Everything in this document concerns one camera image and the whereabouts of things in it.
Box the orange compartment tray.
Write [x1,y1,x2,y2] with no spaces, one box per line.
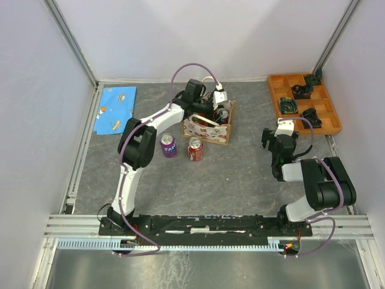
[267,73,342,135]

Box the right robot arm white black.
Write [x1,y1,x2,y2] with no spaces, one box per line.
[261,128,357,235]

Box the dark green sock back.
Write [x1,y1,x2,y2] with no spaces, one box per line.
[304,68,322,86]

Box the blue slotted cable duct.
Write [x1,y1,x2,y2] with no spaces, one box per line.
[56,236,285,252]

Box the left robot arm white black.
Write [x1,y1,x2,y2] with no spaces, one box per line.
[107,79,227,235]

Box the patterned canvas bag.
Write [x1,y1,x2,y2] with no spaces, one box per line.
[180,76,236,146]

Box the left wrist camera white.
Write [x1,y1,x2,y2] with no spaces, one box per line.
[213,83,228,110]

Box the aluminium frame rail front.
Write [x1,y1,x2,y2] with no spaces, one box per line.
[44,214,374,240]

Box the black rolled sock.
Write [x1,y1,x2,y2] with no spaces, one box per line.
[301,108,322,128]
[291,84,313,100]

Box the blue yellow rolled sock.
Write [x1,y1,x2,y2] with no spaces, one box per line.
[278,97,298,114]

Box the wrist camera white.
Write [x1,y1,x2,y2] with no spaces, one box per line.
[213,83,228,110]
[274,118,295,137]

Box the purple Fanta can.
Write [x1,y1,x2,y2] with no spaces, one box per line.
[159,133,177,158]
[217,109,230,125]

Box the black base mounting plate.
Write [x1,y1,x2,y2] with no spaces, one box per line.
[99,215,313,249]

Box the red cola can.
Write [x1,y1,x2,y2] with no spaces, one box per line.
[188,137,203,161]

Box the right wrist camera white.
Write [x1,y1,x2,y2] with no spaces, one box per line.
[274,118,295,137]

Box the black rolled sock front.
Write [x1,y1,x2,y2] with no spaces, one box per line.
[301,108,322,128]

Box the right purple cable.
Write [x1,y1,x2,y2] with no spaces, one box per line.
[277,117,345,259]

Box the black rolled sock centre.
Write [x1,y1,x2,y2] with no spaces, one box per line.
[291,84,313,100]

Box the blue patterned cloth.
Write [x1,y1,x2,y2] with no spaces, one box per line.
[93,86,137,135]

